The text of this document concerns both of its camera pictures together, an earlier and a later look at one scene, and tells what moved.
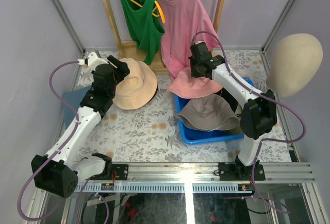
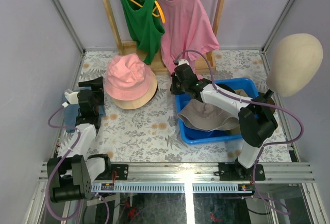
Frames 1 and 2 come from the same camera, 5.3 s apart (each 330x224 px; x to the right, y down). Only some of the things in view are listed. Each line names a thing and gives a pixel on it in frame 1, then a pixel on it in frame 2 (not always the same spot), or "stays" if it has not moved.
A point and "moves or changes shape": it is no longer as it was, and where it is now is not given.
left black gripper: x=119 y=67 → x=96 y=90
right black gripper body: x=195 y=64 → x=178 y=87
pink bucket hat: x=188 y=86 moves or changes shape
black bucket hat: x=157 y=90 stays
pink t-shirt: x=185 y=20 stays
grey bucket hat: x=209 y=113 stays
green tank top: x=142 y=11 stays
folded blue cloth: x=75 y=98 stays
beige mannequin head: x=295 y=63 stays
